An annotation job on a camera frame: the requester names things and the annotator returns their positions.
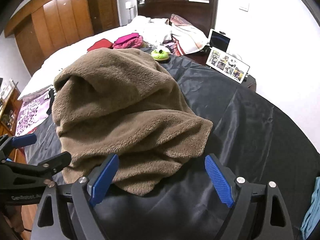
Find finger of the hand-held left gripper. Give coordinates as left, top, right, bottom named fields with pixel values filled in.
left=0, top=133, right=37, bottom=160
left=0, top=151, right=72, bottom=182

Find wooden wardrobe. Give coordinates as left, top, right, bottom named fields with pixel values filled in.
left=4, top=0, right=94, bottom=74

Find brown fleece garment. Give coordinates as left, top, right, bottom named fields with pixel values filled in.
left=51, top=48, right=213, bottom=197

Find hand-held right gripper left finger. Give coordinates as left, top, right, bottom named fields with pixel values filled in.
left=30, top=153, right=120, bottom=240

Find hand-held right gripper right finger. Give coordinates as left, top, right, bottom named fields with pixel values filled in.
left=204, top=153, right=293, bottom=240

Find purple floral blanket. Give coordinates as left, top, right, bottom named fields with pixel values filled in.
left=15, top=85, right=54, bottom=135

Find white bed sheet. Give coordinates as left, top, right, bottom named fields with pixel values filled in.
left=17, top=21, right=140, bottom=100

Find white clothes pile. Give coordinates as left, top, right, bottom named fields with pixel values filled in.
left=126, top=16, right=173, bottom=46

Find green toy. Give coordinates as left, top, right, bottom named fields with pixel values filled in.
left=150, top=47, right=171, bottom=62

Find dark wooden headboard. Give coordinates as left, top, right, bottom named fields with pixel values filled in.
left=137, top=0, right=219, bottom=34

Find wooden shelf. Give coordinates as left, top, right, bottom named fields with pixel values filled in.
left=0, top=77, right=25, bottom=155

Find pink clothes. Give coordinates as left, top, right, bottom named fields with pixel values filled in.
left=112, top=32, right=144, bottom=50

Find white tablet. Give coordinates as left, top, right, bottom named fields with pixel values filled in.
left=208, top=28, right=231, bottom=53

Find striped pillow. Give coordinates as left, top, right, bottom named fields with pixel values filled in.
left=170, top=14, right=209, bottom=55

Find black satin sheet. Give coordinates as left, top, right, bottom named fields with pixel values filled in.
left=24, top=52, right=320, bottom=240

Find teal folded cloth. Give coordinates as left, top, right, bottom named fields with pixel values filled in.
left=300, top=176, right=320, bottom=240

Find white wall fixture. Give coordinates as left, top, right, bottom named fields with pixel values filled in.
left=125, top=1, right=135, bottom=23

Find dark nightstand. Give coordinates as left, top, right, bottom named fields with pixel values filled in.
left=189, top=47, right=257, bottom=92

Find red cloth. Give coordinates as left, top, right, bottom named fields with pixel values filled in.
left=87, top=39, right=114, bottom=52

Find photo collage frame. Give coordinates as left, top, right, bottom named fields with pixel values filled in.
left=205, top=46, right=251, bottom=84

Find wooden door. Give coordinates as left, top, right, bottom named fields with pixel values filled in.
left=86, top=0, right=120, bottom=34

